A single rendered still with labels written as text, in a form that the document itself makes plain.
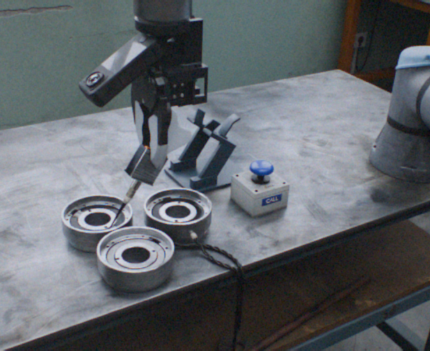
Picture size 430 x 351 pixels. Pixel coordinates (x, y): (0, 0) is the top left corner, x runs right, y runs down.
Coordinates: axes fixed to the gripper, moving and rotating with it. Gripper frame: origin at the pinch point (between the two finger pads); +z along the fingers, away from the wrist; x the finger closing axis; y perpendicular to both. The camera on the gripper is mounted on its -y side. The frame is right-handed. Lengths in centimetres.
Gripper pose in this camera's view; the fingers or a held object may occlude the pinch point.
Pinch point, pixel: (149, 158)
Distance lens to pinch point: 86.8
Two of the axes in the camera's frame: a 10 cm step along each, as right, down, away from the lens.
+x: -5.3, -4.4, 7.3
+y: 8.5, -2.3, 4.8
